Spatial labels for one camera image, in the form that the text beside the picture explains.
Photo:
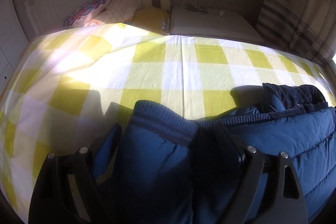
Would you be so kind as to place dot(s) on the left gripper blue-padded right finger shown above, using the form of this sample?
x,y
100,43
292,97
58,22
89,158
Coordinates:
x,y
257,180

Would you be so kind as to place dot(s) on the floral patterned pillow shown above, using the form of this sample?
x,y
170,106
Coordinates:
x,y
85,14

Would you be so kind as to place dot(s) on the yellow checkered bed quilt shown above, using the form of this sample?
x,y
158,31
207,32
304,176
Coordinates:
x,y
71,86

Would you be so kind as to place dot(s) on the white wardrobe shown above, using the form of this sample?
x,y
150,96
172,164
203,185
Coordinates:
x,y
13,41

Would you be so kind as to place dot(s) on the white bedside table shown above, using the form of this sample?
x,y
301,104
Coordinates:
x,y
230,26

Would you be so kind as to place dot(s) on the patterned cream curtain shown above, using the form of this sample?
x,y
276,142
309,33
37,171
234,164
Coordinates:
x,y
305,28

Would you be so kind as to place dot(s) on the yellow pillow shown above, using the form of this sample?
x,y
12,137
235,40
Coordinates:
x,y
152,19

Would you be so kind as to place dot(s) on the slim white desk lamp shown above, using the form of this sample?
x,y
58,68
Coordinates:
x,y
192,7

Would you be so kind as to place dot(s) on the blue puffer down jacket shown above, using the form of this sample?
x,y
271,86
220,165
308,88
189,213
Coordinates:
x,y
164,170

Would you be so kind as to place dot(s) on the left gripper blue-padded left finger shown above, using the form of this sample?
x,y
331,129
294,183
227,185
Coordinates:
x,y
67,191

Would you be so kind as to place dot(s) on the cream dotted pillow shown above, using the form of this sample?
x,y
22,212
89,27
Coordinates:
x,y
118,11

